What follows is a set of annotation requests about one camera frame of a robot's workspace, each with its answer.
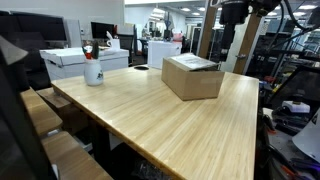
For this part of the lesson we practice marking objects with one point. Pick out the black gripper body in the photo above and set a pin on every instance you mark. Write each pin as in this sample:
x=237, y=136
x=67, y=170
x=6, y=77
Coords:
x=234, y=13

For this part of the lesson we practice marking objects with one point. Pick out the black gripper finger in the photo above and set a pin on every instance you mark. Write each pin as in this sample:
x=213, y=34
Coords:
x=225, y=36
x=232, y=33

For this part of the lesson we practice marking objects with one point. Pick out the white cardboard storage box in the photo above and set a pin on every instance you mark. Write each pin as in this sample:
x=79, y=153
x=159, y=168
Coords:
x=70, y=61

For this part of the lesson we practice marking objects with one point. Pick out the brown floor cardboard box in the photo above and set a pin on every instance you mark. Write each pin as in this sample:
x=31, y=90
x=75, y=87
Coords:
x=66, y=110

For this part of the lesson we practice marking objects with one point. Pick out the white cabinet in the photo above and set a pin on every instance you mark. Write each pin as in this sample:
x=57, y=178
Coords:
x=163, y=53

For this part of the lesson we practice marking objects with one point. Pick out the black tilted screen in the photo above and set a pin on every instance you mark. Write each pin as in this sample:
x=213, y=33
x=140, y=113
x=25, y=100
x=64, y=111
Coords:
x=300, y=86

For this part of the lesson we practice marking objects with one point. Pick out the black table grommet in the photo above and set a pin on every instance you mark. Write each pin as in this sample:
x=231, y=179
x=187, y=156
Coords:
x=141, y=67

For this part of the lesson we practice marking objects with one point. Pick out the small white device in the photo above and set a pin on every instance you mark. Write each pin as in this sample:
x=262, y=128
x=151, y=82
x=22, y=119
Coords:
x=296, y=106

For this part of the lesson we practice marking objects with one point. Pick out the small black monitor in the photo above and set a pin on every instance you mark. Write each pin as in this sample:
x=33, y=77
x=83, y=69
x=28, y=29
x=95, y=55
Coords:
x=101, y=30

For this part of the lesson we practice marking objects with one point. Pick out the white curved panel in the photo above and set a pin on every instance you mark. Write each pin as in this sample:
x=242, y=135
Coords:
x=310, y=140

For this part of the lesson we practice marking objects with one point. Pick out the white vase with pens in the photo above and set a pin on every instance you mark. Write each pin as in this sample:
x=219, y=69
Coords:
x=93, y=71

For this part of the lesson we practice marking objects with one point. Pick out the large black monitor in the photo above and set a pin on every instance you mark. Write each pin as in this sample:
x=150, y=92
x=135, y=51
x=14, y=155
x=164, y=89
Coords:
x=40, y=26

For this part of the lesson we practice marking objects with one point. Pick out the wooden bench plank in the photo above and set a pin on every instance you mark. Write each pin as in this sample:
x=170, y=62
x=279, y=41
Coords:
x=73, y=156
x=40, y=111

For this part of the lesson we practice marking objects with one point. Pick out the black foreground stand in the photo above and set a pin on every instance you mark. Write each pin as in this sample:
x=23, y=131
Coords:
x=13, y=116

